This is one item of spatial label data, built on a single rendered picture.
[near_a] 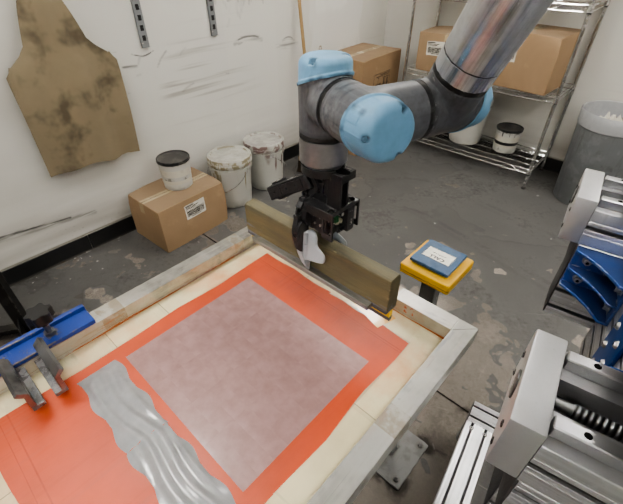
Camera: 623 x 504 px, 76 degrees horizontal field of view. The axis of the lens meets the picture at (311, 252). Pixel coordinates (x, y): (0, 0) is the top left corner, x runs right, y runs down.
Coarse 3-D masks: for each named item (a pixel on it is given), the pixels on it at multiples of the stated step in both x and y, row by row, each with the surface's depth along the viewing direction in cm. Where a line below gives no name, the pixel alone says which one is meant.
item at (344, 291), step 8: (256, 240) 82; (264, 240) 82; (272, 248) 80; (280, 248) 80; (280, 256) 78; (288, 256) 78; (296, 264) 76; (312, 272) 74; (320, 272) 74; (320, 280) 73; (328, 280) 72; (336, 288) 71; (344, 288) 70; (344, 296) 70; (352, 296) 69; (360, 296) 69; (360, 304) 68; (368, 304) 67
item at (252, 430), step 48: (288, 336) 78; (336, 336) 78; (384, 336) 78; (240, 384) 70; (288, 384) 70; (336, 384) 70; (192, 432) 63; (240, 432) 63; (288, 432) 63; (96, 480) 57; (144, 480) 57; (240, 480) 57
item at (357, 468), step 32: (192, 256) 92; (224, 256) 95; (160, 288) 84; (96, 320) 77; (416, 320) 80; (448, 320) 77; (64, 352) 74; (448, 352) 71; (0, 384) 67; (416, 384) 66; (384, 416) 61; (416, 416) 65; (352, 448) 58; (384, 448) 58; (352, 480) 54
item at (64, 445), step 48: (240, 288) 89; (288, 288) 89; (144, 336) 78; (192, 336) 78; (240, 336) 78; (144, 384) 70; (192, 384) 70; (0, 432) 63; (48, 432) 63; (96, 432) 63; (48, 480) 57
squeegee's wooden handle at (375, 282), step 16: (256, 208) 79; (272, 208) 79; (256, 224) 82; (272, 224) 77; (288, 224) 75; (272, 240) 80; (288, 240) 76; (320, 240) 71; (336, 256) 68; (352, 256) 67; (336, 272) 71; (352, 272) 67; (368, 272) 65; (384, 272) 64; (352, 288) 70; (368, 288) 66; (384, 288) 64; (384, 304) 66
